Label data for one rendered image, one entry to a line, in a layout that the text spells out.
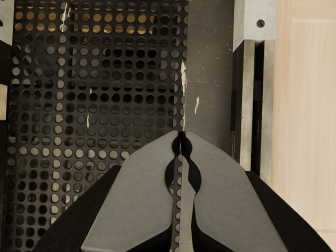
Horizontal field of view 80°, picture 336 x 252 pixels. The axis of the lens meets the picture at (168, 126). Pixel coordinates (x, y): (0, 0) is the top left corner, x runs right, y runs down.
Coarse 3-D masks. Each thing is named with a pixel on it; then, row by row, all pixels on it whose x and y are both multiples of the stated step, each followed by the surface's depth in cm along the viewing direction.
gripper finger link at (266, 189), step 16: (256, 176) 9; (256, 192) 8; (272, 192) 8; (272, 208) 7; (288, 208) 7; (288, 224) 7; (304, 224) 7; (288, 240) 6; (304, 240) 6; (320, 240) 6
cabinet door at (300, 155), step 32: (288, 0) 43; (320, 0) 43; (288, 32) 43; (320, 32) 43; (288, 64) 43; (320, 64) 43; (288, 96) 43; (320, 96) 43; (288, 128) 43; (320, 128) 43; (288, 160) 43; (320, 160) 43; (288, 192) 43; (320, 192) 43; (320, 224) 43
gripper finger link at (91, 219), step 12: (108, 180) 8; (84, 192) 8; (96, 192) 8; (72, 204) 7; (84, 204) 7; (96, 204) 7; (60, 216) 7; (72, 216) 7; (84, 216) 7; (48, 228) 7; (60, 228) 7; (72, 228) 7; (84, 228) 7; (48, 240) 6; (60, 240) 6; (72, 240) 6
